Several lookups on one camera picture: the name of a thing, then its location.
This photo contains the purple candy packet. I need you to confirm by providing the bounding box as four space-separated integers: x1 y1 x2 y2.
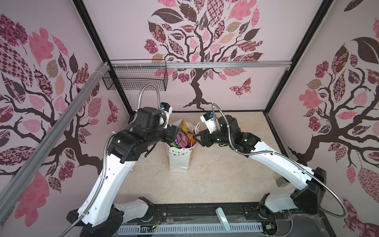
175 131 191 149

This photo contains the orange snack packet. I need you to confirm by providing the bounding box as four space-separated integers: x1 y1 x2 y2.
189 135 196 147

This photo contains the orange skittles style packet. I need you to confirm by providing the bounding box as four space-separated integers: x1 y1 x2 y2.
180 119 194 135

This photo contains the white paper gift bag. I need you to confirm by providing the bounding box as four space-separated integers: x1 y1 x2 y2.
165 120 199 172

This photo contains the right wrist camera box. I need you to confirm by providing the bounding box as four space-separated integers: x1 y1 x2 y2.
200 112 217 134

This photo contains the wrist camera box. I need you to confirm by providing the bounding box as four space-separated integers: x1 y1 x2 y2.
200 112 217 134
160 102 173 128

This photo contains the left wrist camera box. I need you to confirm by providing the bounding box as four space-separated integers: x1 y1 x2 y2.
160 102 173 128

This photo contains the black wire mesh basket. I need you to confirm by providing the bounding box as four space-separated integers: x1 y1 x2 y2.
103 59 168 91

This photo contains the white handle on base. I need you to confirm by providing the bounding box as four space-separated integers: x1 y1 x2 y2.
216 207 231 232

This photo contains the aluminium rail back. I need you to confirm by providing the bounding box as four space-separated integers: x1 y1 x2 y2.
111 61 292 69

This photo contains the aluminium rail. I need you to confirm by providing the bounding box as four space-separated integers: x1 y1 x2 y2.
1 62 110 221
111 61 292 69

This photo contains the white slotted cable duct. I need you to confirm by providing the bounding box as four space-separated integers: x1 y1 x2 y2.
117 223 264 236

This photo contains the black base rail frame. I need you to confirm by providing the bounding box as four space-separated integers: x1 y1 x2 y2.
88 200 337 237

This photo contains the aluminium rail left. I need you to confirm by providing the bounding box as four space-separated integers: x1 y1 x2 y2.
1 62 110 221

